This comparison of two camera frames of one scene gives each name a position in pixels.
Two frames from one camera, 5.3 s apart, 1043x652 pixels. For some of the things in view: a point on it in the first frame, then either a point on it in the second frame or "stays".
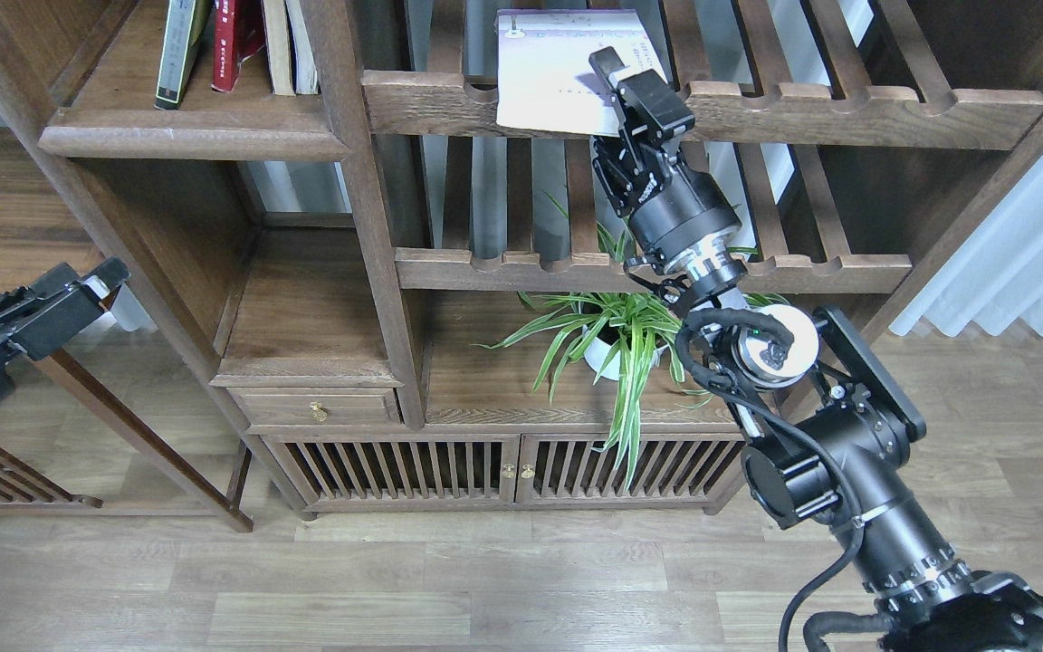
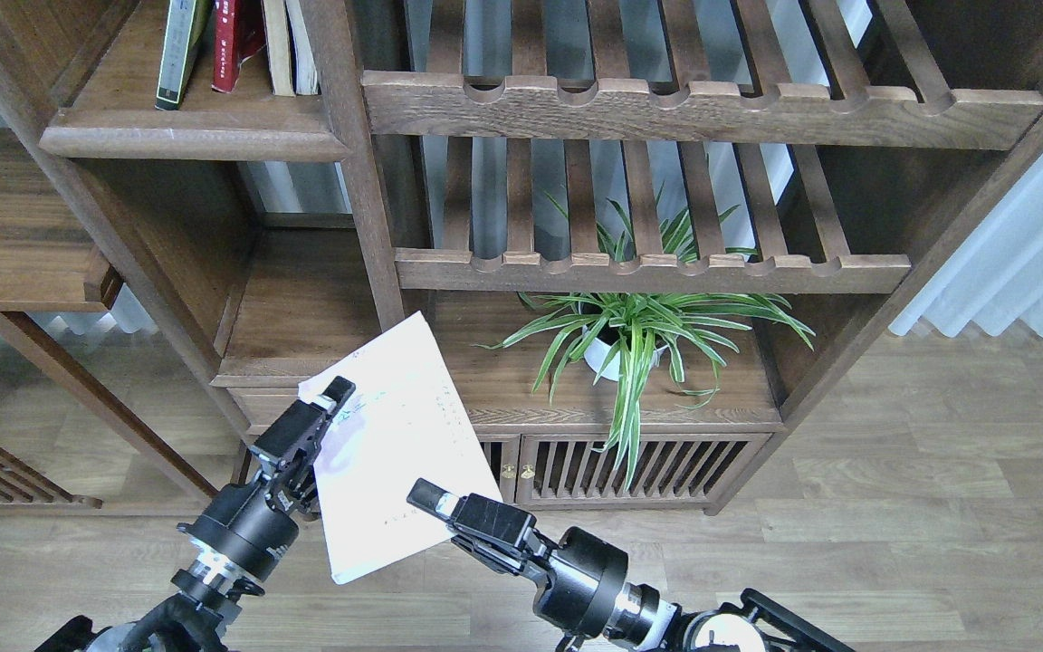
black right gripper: x=680 y=227 to x=585 y=579
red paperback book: x=239 y=32 stays
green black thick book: x=185 y=23 stays
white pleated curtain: x=1034 y=257 stays
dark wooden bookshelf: x=345 y=289 stays
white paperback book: x=545 y=79 to x=405 y=422
